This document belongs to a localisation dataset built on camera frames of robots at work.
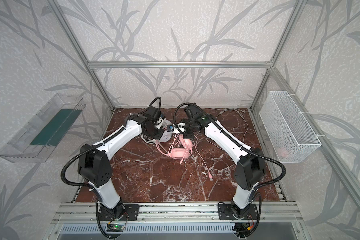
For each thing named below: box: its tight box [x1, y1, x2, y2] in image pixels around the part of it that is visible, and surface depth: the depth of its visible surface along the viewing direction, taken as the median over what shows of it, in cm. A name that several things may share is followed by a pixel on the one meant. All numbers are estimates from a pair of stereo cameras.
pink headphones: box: [155, 134, 194, 165], surface depth 79 cm
